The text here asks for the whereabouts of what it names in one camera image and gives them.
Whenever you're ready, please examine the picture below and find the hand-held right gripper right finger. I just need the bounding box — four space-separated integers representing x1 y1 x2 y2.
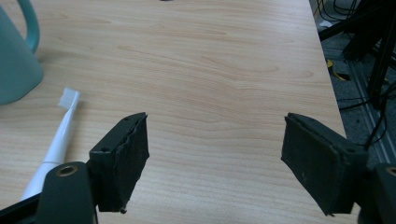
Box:
280 112 370 217

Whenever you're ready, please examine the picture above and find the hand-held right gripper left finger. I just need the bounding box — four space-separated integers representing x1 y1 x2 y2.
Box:
88 111 150 215

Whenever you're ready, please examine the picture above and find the white toothbrush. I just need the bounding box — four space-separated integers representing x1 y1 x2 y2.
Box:
20 87 81 202

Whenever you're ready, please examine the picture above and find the teal cup with handle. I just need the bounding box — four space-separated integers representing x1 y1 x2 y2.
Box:
0 0 45 106

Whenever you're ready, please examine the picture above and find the yellow and black object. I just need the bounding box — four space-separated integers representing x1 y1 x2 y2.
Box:
325 59 352 82

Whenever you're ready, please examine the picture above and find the black metal stand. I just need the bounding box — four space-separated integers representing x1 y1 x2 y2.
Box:
318 0 396 110

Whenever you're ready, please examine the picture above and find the black cable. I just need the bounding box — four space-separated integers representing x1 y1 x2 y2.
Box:
338 81 396 151
314 0 363 23

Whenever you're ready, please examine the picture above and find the aluminium floor rail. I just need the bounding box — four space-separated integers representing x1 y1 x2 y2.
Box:
323 49 396 164

